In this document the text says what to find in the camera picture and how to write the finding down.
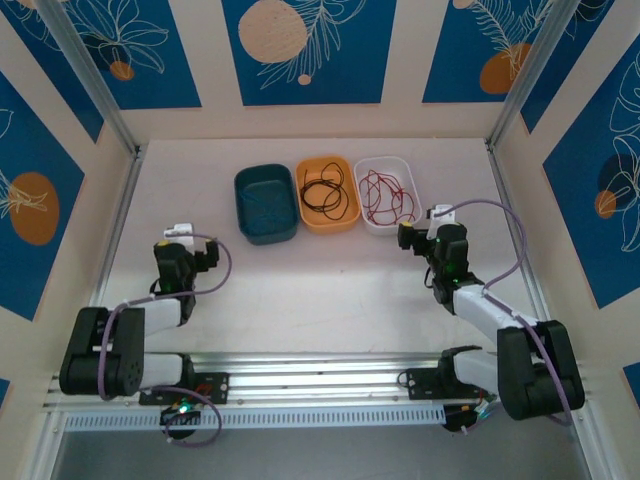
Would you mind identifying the white slotted cable duct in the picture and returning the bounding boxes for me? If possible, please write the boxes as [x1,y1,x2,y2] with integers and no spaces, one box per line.
[63,405,447,432]

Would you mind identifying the aluminium table side rail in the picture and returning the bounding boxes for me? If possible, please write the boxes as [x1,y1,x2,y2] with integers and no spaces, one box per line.
[485,139,549,321]
[92,144,146,309]

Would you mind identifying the blue floral wall panel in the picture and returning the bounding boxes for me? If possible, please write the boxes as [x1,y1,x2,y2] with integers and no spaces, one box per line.
[64,0,203,111]
[421,0,559,105]
[542,37,640,310]
[221,0,399,107]
[0,69,86,322]

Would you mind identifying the small controller board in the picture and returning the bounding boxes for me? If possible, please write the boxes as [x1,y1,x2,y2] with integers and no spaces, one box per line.
[158,399,202,427]
[442,399,499,434]

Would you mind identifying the white plastic bin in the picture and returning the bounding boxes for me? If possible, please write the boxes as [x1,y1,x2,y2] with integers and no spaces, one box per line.
[352,155,421,237]

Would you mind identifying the purple camera cable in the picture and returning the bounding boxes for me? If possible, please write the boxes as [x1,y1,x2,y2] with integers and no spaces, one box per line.
[97,232,235,449]
[439,198,576,436]

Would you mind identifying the orange plastic bin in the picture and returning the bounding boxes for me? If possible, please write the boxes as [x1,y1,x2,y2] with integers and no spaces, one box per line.
[294,155,361,235]

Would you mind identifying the aluminium upright post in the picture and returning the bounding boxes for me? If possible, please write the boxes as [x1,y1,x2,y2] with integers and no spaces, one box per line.
[487,0,571,151]
[37,0,144,159]

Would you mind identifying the teal plastic bin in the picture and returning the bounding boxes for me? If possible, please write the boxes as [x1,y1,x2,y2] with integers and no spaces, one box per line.
[233,163,301,247]

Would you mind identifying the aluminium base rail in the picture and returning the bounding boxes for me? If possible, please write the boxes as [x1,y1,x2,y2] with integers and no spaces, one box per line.
[42,349,594,409]

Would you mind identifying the thin blue cable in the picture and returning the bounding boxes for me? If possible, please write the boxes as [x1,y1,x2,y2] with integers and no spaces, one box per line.
[239,182,296,234]

